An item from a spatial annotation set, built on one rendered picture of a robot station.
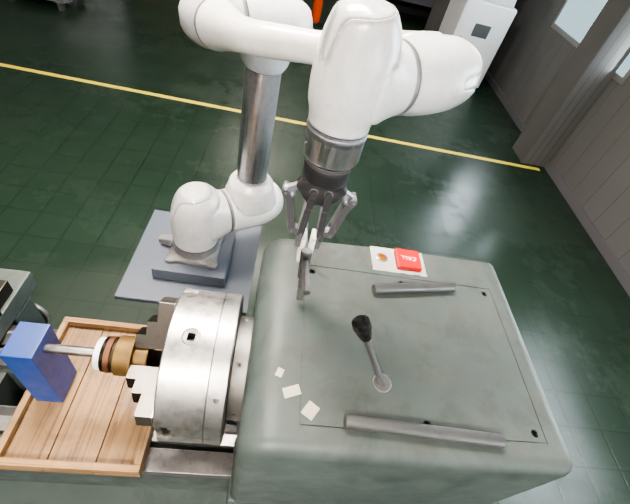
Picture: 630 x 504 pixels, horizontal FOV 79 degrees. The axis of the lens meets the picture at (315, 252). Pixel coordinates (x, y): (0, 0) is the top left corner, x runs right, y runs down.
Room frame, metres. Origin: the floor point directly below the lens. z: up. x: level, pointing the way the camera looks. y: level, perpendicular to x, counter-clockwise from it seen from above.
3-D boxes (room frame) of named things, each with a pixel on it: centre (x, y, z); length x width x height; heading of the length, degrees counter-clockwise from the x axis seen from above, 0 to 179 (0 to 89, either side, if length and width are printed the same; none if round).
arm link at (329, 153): (0.52, 0.02, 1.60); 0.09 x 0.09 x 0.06
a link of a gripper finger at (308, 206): (0.52, 0.03, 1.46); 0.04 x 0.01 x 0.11; 11
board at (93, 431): (0.32, 0.42, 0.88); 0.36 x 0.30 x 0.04; 11
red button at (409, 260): (0.68, -0.22, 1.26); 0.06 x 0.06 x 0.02; 11
